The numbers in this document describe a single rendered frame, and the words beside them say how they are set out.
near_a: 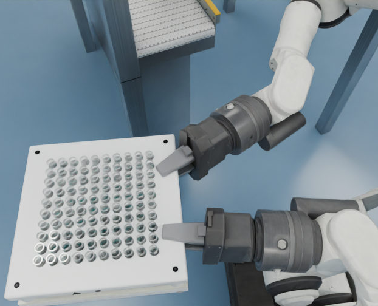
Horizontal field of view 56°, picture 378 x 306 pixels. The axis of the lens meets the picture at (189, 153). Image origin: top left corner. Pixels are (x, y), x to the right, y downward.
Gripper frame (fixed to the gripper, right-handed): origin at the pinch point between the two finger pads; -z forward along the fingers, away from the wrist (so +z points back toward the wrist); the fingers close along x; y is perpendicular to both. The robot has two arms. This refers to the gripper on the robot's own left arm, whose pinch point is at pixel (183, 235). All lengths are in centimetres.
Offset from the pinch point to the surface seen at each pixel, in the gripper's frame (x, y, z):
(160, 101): 61, 78, -12
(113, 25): 5, 53, -19
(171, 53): 28, 70, -7
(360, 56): 48, 96, 67
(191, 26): 20, 73, -1
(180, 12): 20, 79, -4
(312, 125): 101, 101, 65
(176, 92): 58, 81, -6
